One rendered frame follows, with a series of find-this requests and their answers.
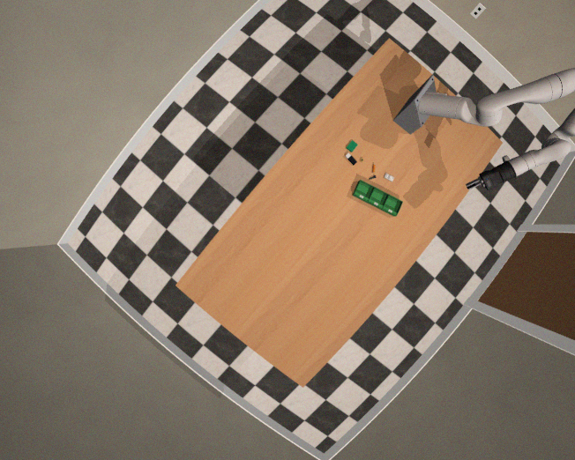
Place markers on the green three-compartment bin rack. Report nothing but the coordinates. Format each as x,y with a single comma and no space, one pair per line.
377,198

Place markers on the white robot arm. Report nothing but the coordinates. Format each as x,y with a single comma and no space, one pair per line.
488,111

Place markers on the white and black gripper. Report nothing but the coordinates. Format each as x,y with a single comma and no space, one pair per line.
501,173

